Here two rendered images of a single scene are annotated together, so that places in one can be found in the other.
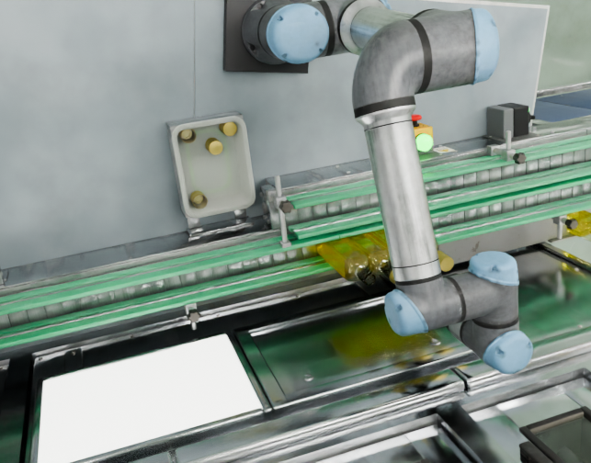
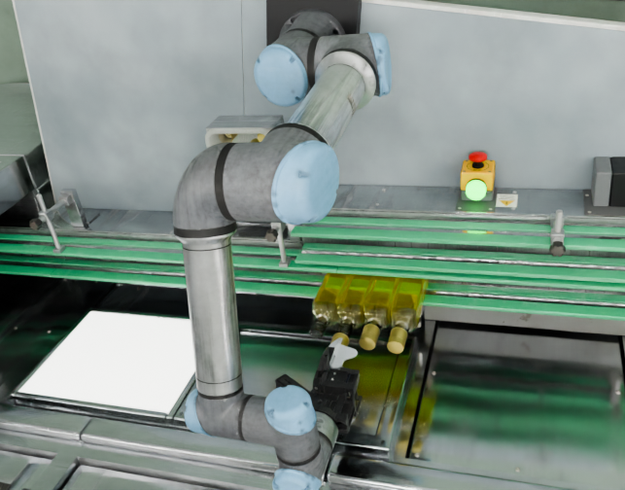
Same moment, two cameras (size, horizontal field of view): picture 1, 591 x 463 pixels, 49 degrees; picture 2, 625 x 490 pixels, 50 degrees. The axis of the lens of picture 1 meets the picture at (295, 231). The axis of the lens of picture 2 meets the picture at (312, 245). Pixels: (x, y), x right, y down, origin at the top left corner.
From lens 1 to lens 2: 97 cm
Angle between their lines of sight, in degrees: 35
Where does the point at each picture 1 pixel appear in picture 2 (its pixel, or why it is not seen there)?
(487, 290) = (265, 428)
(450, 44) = (244, 190)
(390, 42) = (190, 174)
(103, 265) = (149, 233)
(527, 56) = not seen: outside the picture
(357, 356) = not seen: hidden behind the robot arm
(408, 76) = (202, 211)
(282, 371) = not seen: hidden behind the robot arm
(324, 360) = (255, 389)
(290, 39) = (267, 83)
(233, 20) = (273, 30)
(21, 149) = (107, 120)
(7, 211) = (101, 166)
